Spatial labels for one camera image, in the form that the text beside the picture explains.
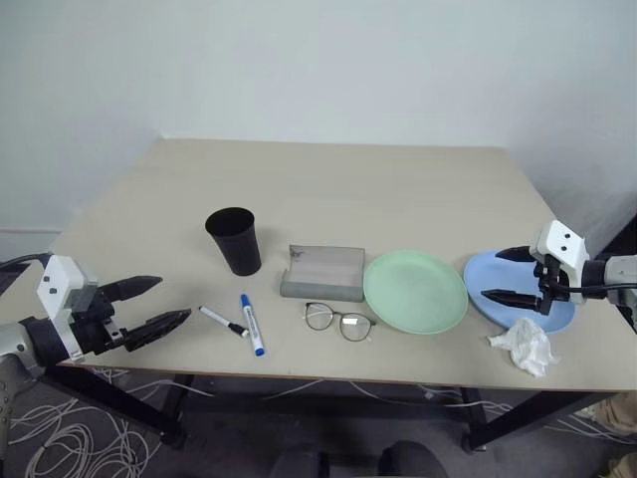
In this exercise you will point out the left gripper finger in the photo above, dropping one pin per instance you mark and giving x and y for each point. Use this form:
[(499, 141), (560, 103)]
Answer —
[(156, 323), (134, 286)]

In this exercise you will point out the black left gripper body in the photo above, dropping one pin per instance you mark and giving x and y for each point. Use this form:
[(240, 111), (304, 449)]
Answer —
[(94, 318)]

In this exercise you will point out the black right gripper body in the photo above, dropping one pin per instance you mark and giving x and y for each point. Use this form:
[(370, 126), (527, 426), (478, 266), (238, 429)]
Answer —
[(550, 284)]

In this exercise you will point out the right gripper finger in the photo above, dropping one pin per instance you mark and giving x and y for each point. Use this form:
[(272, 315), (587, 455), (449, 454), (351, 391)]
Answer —
[(517, 255), (512, 298)]

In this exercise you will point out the white marker with black cap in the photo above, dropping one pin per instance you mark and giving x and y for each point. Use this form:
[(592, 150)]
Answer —
[(219, 318)]

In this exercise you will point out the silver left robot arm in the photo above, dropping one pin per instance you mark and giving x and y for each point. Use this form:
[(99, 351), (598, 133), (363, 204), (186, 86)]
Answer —
[(42, 343)]

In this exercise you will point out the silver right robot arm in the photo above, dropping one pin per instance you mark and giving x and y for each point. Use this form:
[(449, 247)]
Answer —
[(617, 276)]

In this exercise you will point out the blue plate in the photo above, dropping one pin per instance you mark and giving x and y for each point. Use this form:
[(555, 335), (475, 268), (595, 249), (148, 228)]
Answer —
[(480, 279)]

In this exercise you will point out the crumpled white tissue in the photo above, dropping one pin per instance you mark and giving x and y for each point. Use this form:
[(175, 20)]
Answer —
[(527, 346)]

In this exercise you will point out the blue whiteboard marker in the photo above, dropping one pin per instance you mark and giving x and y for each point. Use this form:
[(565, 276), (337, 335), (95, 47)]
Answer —
[(252, 323)]

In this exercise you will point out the green plate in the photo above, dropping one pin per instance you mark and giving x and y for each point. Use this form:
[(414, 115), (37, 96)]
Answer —
[(413, 294)]

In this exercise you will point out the black plastic cup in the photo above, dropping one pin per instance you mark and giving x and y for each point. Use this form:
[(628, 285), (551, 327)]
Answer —
[(236, 244)]

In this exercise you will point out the tan object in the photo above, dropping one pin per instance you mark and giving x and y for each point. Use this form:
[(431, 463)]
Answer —
[(619, 423)]

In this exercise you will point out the thin-framed round eyeglasses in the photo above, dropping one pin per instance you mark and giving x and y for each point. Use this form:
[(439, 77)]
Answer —
[(318, 316)]

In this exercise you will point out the grey glasses case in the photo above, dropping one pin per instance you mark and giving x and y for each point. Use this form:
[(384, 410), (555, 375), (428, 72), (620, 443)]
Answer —
[(323, 271)]

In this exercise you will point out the dark rounded shape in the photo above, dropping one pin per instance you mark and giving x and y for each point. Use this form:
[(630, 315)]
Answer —
[(413, 460)]

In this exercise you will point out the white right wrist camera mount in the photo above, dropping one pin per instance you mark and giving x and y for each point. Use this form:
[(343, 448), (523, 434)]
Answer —
[(562, 239)]

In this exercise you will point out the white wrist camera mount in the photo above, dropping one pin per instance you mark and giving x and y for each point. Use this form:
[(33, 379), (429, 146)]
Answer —
[(57, 279), (562, 239)]

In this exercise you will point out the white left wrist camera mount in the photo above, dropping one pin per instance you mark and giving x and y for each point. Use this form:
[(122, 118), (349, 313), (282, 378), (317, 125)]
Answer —
[(57, 279)]

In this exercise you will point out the black metal table frame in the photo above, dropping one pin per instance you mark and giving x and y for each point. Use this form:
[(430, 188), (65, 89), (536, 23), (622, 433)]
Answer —
[(124, 402)]

